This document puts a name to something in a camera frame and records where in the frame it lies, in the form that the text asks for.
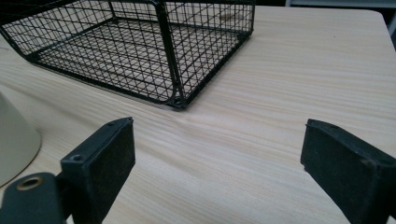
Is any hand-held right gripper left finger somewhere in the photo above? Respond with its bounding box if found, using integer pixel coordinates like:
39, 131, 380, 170
60, 117, 136, 224

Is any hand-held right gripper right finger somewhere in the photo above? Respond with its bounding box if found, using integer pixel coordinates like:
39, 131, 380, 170
300, 118, 396, 224

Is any cream white cup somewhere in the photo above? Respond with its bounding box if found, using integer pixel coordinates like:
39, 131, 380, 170
0, 91, 42, 188

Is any black wire mesh basket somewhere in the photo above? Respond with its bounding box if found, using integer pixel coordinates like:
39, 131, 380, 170
0, 0, 257, 110

